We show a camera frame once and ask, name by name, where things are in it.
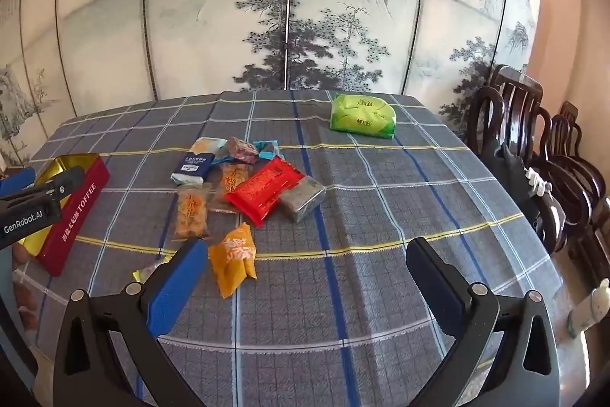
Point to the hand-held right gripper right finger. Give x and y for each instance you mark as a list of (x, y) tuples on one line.
[(438, 288)]

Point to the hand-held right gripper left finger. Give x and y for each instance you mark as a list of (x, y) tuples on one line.
[(176, 288)]

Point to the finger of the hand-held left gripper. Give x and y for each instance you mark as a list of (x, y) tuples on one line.
[(16, 182), (62, 180)]

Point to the gold candy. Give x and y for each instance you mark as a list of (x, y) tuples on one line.
[(143, 274)]

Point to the red tin box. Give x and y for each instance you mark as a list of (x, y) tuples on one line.
[(76, 216)]

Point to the orange snack packet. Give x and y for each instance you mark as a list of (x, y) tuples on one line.
[(231, 259)]

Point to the clear packet of orange crackers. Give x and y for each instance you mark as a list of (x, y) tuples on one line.
[(190, 211), (231, 180)]

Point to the blue and white snack packet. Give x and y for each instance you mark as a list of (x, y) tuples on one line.
[(195, 164)]

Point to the red snack packet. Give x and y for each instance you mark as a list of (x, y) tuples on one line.
[(262, 190)]

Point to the maroon candy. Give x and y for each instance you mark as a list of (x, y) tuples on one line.
[(242, 149)]

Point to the silver snack packet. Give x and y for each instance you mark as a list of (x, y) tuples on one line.
[(300, 197)]

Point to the teal candy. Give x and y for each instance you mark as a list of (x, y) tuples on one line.
[(267, 148)]

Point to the grey plaid tablecloth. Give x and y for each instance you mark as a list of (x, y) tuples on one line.
[(357, 245)]

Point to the dark bag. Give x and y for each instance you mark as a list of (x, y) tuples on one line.
[(514, 178)]

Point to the white glove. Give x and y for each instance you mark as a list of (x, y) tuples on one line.
[(536, 183)]

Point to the white bottle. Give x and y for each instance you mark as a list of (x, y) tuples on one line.
[(588, 307)]

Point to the green tissue pack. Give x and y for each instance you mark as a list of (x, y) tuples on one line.
[(362, 116)]

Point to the painted folding screen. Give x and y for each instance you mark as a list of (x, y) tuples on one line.
[(190, 6)]

